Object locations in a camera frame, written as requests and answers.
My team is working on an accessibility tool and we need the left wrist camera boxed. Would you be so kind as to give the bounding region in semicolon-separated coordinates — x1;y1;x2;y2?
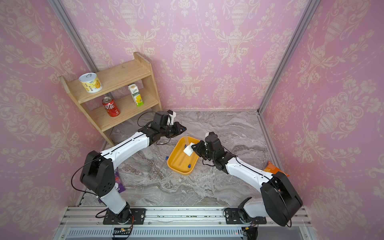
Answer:
167;110;176;126

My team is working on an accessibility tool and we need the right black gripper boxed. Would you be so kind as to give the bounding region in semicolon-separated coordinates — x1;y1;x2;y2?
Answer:
191;140;218;163

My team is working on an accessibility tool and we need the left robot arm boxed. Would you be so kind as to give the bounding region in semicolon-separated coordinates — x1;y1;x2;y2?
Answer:
80;110;187;224

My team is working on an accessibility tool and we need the red cola can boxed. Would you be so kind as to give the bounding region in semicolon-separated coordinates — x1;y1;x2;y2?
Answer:
102;96;121;117

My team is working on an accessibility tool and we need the orange snack bag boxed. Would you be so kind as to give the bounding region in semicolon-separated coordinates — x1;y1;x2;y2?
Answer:
264;161;290;177

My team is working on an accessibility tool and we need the yellow white tin can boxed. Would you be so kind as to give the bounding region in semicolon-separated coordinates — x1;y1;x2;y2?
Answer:
79;73;103;94

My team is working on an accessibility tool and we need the white wiping cloth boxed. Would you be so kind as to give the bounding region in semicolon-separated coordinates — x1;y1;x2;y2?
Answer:
183;143;194;157

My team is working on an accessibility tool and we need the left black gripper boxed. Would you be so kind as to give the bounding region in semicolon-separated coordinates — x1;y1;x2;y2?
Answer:
160;121;188;138

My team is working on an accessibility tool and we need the wooden two-tier shelf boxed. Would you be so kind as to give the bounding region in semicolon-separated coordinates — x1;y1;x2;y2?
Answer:
59;51;166;151

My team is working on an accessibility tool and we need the aluminium front rail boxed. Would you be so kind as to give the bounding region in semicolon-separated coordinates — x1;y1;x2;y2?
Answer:
54;206;317;240

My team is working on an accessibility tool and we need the yellow plastic basin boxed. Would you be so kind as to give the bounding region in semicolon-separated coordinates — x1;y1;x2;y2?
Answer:
167;137;199;176

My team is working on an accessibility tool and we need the green white juice carton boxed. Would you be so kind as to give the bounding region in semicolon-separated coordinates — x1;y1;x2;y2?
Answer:
128;84;144;107

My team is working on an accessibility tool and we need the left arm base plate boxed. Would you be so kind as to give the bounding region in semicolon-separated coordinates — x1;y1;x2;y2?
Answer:
103;208;147;225

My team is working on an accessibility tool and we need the purple tissue pack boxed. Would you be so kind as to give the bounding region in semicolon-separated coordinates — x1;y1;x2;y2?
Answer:
98;169;126;204

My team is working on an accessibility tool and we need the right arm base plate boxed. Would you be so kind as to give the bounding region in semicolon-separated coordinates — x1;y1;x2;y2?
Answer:
223;208;267;226

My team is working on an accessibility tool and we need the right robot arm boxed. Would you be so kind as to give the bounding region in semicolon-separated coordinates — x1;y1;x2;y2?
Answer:
184;141;303;227

